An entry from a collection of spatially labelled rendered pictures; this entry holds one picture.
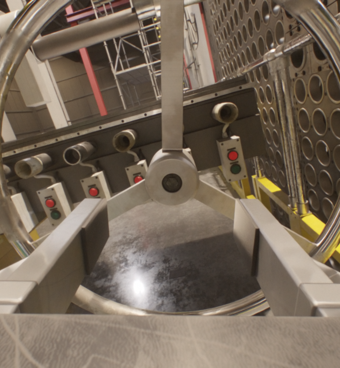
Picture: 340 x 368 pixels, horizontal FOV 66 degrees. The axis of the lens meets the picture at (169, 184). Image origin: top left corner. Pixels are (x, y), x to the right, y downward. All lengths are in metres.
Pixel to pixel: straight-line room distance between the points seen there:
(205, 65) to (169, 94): 7.94
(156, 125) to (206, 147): 0.21
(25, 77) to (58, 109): 7.01
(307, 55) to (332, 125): 0.84
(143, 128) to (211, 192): 0.78
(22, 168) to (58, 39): 0.56
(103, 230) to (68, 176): 0.96
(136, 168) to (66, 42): 0.62
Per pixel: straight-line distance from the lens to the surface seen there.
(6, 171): 1.16
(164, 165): 0.23
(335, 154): 2.59
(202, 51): 8.23
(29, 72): 1.24
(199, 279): 1.54
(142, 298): 1.55
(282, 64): 1.02
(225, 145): 0.93
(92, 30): 1.25
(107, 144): 1.06
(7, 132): 1.79
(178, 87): 0.25
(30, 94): 1.24
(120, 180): 1.05
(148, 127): 1.03
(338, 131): 2.53
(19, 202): 1.16
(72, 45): 1.28
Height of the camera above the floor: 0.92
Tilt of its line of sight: 16 degrees down
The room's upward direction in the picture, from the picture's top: 16 degrees counter-clockwise
